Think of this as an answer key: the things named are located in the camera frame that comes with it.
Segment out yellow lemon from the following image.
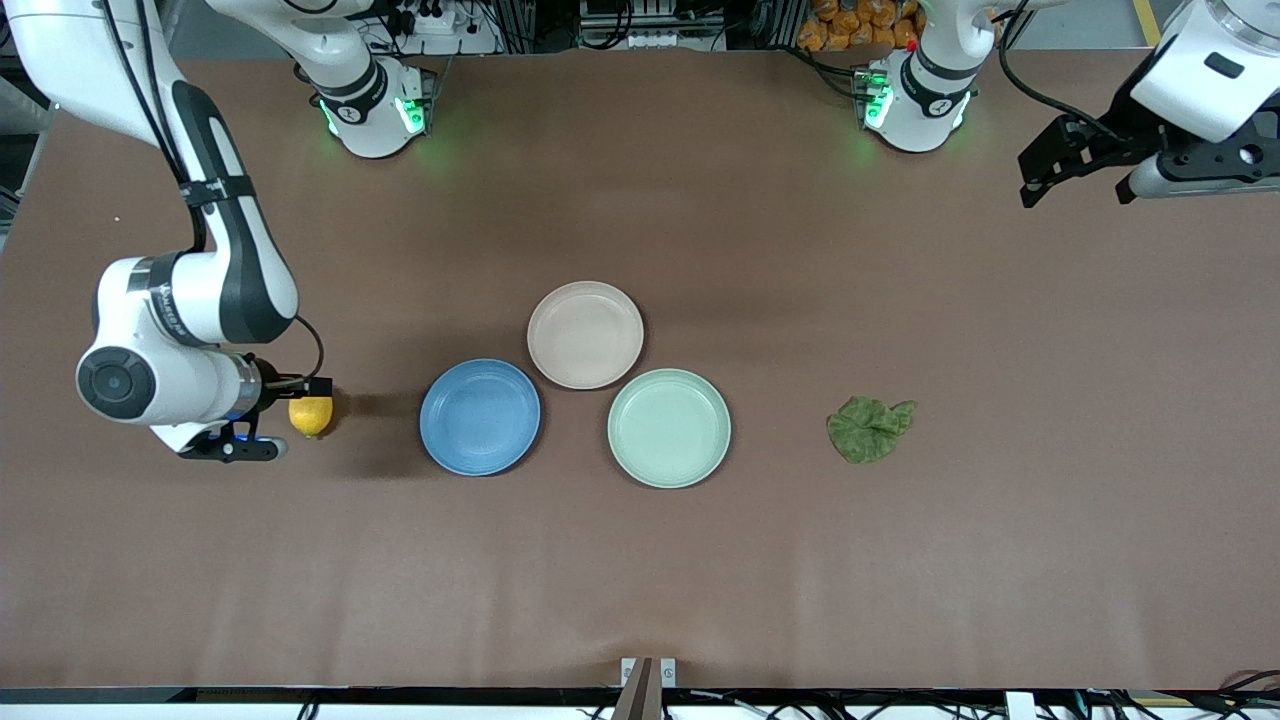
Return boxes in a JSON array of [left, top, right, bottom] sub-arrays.
[[288, 394, 335, 439]]

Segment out green lettuce leaf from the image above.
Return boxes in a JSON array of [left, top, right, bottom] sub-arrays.
[[826, 395, 917, 465]]

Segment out blue plate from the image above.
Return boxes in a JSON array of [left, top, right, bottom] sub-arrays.
[[419, 358, 542, 478]]

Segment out bag of orange fruits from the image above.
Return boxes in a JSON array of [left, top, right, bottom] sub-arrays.
[[797, 0, 926, 53]]

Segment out beige plate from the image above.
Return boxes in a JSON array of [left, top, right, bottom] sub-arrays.
[[526, 280, 646, 391]]

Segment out pale green plate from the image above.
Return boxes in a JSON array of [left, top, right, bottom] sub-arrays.
[[607, 368, 732, 490]]

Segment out brown table cover sheet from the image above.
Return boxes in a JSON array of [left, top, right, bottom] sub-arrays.
[[0, 48, 1280, 691]]

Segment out white power strip with plugs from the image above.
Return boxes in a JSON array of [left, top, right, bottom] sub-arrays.
[[385, 0, 501, 56]]

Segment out white socket strip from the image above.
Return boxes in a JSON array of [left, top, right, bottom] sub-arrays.
[[625, 28, 706, 51]]

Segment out black base cable bundle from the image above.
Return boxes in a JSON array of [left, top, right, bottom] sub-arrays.
[[785, 45, 871, 101]]

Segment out aluminium frame post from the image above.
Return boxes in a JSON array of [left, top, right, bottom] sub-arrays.
[[755, 0, 806, 46], [495, 0, 536, 53]]

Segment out metal bracket with brown post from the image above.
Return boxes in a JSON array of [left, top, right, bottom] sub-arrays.
[[612, 657, 678, 720]]

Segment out black floor cables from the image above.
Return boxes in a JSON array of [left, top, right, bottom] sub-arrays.
[[1215, 668, 1280, 716]]

